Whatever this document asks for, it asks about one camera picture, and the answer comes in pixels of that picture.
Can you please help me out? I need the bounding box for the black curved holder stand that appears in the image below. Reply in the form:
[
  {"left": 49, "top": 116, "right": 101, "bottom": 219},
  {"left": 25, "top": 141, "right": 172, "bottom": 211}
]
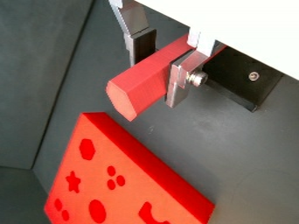
[{"left": 203, "top": 46, "right": 284, "bottom": 112}]

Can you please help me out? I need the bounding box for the red shape sorter board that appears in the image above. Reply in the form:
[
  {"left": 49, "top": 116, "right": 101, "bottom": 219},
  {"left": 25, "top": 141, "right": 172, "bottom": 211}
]
[{"left": 44, "top": 112, "right": 215, "bottom": 224}]

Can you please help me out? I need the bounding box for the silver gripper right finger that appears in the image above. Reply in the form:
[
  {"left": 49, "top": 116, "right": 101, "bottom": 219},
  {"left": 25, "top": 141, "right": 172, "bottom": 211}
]
[{"left": 165, "top": 29, "right": 225, "bottom": 108}]

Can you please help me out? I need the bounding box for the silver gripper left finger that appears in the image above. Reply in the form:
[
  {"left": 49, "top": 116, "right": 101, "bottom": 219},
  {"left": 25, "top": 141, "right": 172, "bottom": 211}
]
[{"left": 108, "top": 0, "right": 156, "bottom": 66}]

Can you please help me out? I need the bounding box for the red hexagonal prism bar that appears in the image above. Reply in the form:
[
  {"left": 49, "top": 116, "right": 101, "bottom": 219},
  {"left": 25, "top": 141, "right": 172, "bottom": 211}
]
[{"left": 105, "top": 34, "right": 228, "bottom": 123}]

